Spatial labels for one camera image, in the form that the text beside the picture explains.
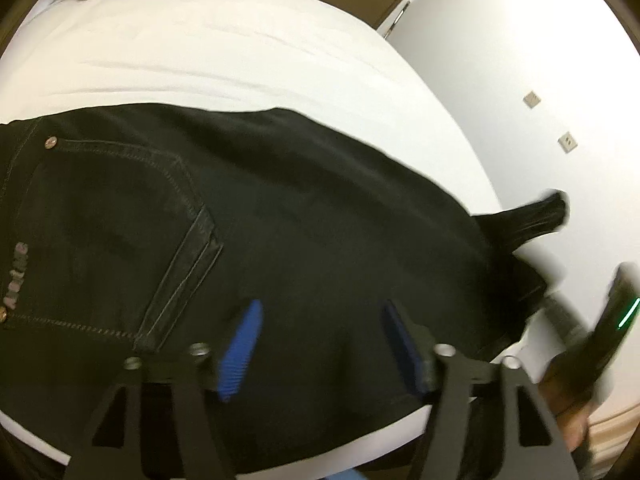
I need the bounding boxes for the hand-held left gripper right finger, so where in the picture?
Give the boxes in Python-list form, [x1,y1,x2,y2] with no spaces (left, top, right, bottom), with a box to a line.
[381,299,582,480]

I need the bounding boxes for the person's right hand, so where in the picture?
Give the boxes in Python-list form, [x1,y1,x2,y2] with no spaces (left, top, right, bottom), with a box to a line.
[541,360,592,456]

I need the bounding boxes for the bed with white sheet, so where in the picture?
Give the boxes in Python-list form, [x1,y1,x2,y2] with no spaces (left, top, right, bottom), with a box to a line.
[0,0,532,467]

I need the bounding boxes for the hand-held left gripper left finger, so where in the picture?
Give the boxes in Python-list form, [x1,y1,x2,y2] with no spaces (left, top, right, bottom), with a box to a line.
[64,299,265,480]

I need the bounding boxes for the black denim pants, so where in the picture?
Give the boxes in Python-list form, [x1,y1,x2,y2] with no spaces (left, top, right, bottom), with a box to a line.
[0,102,571,476]

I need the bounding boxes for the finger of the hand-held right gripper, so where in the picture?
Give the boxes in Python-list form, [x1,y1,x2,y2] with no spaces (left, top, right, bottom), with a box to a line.
[544,294,590,342]

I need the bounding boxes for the thin metal rod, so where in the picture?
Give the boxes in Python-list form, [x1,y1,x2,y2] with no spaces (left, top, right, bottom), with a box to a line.
[384,1,412,38]

